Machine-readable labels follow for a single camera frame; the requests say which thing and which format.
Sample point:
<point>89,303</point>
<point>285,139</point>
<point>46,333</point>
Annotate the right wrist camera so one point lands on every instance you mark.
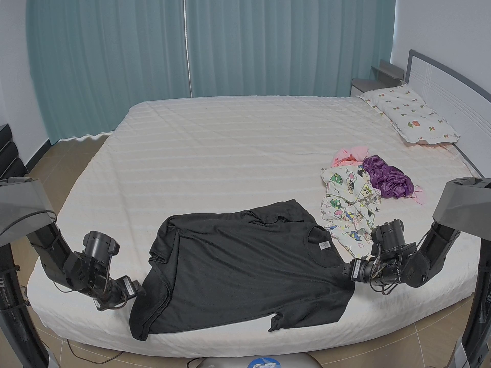
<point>377,235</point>

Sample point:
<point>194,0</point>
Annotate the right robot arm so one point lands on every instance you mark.
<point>437,243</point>

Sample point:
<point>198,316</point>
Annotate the purple garment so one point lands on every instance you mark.
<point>387,178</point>

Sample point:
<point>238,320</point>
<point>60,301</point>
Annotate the grey bedside table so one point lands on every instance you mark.
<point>364,84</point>

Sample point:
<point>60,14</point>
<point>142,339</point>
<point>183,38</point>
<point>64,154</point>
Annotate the bed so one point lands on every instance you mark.
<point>230,148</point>

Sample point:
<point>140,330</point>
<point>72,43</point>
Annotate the white printed pillow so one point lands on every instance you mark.
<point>410,113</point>

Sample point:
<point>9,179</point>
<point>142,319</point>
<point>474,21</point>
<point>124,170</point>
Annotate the blue-green curtain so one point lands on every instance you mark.
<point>287,33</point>
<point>107,52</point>

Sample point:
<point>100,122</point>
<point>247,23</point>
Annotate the white printed pyjama top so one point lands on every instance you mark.
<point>349,201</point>

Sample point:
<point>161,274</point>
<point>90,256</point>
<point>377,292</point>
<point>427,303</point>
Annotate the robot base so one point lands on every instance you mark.
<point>261,360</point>

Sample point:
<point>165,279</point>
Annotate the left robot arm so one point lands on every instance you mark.
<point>53,251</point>

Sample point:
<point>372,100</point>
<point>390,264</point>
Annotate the black T-shirt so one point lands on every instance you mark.
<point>238,266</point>

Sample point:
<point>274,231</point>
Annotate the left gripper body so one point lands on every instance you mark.
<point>122,291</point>

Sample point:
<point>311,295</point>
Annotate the black chest of drawers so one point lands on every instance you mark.
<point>11,151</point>

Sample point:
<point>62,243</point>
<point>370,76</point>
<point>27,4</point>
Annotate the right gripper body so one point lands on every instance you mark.
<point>366,271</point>

